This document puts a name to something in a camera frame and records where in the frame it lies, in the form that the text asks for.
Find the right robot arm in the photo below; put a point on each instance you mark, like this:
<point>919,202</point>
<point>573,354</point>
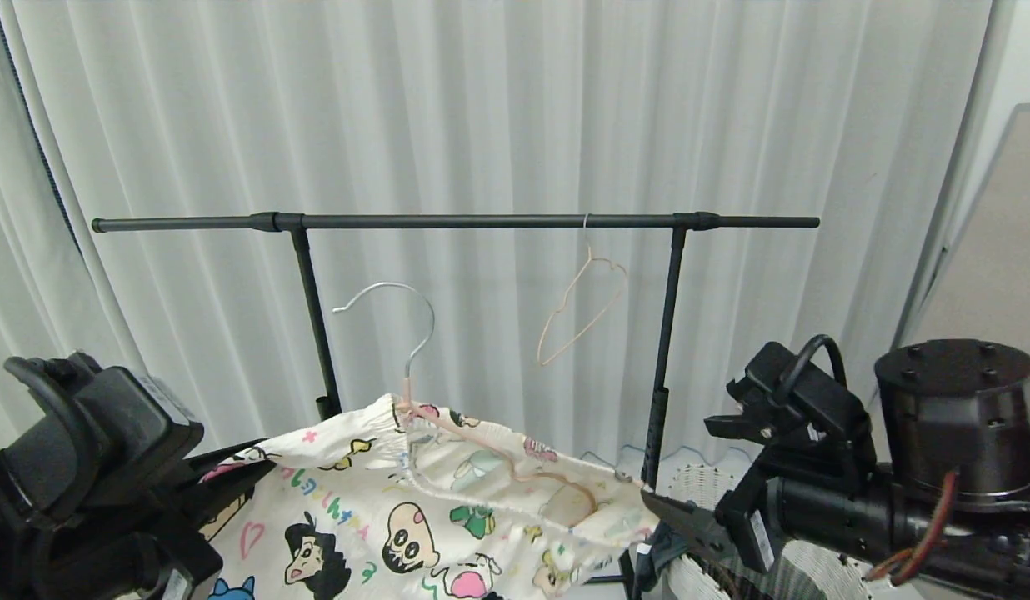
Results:
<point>957,417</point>

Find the cream printed shorts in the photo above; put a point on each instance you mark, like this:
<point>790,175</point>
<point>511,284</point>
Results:
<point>357,500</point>

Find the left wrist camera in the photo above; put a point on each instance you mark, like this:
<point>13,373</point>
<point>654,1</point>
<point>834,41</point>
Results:
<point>123,433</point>

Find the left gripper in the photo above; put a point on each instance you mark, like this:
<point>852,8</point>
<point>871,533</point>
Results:
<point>132,567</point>

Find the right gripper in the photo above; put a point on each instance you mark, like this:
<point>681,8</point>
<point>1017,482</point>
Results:
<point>832,517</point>

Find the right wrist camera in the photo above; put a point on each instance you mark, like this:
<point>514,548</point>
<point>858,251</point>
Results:
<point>807,408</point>

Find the white curtain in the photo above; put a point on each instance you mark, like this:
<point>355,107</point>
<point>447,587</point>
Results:
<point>482,125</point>

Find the white laundry basket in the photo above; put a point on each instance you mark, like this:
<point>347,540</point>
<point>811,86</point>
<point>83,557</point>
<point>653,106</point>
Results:
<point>707,483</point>

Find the black clothes rack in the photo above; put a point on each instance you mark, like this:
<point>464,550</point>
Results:
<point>482,222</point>

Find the pink clothes hanger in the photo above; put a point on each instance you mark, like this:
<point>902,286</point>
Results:
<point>407,390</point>
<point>588,252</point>

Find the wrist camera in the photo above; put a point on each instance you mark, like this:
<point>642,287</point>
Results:
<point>807,408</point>
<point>123,433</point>

